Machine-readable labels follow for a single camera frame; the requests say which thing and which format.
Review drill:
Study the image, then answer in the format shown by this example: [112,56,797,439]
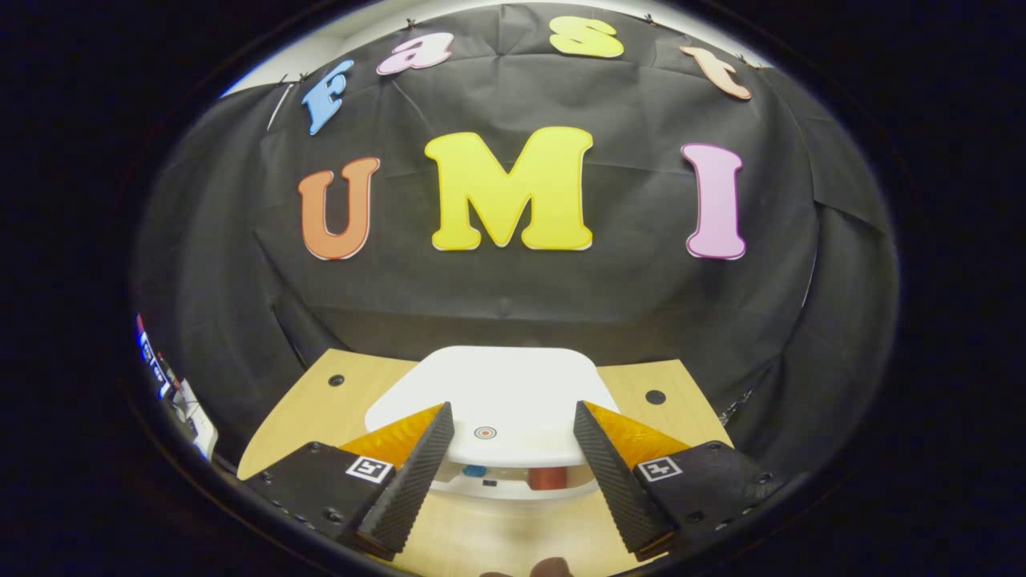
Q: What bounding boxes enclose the wooden desktop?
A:
[236,347,734,577]

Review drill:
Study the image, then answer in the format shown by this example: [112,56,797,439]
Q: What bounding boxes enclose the computer monitor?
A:
[136,313,173,401]

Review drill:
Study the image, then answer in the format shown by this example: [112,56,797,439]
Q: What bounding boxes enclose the black backdrop cloth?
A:
[132,4,903,482]

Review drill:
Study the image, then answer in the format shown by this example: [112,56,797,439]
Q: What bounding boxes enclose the white side desk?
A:
[164,377,219,462]

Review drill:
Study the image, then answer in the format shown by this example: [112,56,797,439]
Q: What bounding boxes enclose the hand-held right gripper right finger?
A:
[572,399,785,562]

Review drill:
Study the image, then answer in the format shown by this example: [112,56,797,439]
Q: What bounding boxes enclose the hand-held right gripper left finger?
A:
[240,401,455,560]

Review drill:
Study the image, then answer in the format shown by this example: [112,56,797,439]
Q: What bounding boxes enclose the white desktop garbage bin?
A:
[365,345,622,502]

